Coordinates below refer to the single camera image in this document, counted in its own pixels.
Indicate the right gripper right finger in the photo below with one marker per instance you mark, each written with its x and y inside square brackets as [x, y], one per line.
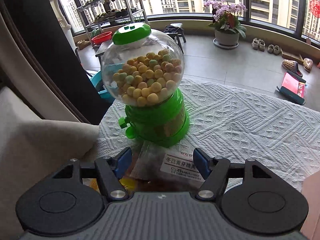
[214, 172]

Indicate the clear bag brown snacks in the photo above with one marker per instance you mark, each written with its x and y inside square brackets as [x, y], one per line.
[165, 185]

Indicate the grey snack bar packet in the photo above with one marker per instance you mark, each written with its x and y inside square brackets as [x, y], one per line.
[168, 164]

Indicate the pink orchid flower pot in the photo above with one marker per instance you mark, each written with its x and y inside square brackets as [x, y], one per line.
[226, 24]

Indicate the right red window decoration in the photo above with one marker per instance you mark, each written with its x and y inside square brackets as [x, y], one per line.
[314, 7]

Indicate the red basin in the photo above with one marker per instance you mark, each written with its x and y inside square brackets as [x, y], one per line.
[103, 37]

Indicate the green gumball machine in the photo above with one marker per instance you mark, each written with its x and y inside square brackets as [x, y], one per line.
[143, 68]

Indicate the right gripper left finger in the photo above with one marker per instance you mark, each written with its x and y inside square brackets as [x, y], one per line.
[114, 166]

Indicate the beige covered chair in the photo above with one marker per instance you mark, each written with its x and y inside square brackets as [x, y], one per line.
[38, 132]

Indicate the black stool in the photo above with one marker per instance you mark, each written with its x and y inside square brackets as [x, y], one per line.
[175, 31]

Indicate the pink cardboard box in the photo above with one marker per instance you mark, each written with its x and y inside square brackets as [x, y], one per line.
[311, 191]

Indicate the metal shelf rack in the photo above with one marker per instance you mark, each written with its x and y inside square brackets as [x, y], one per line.
[97, 14]

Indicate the red yellow candy bag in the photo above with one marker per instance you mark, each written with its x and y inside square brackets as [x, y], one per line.
[111, 183]

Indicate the brown slipper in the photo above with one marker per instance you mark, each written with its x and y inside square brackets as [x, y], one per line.
[292, 66]

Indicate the white textured tablecloth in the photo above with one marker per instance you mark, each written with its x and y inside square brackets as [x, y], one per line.
[236, 124]

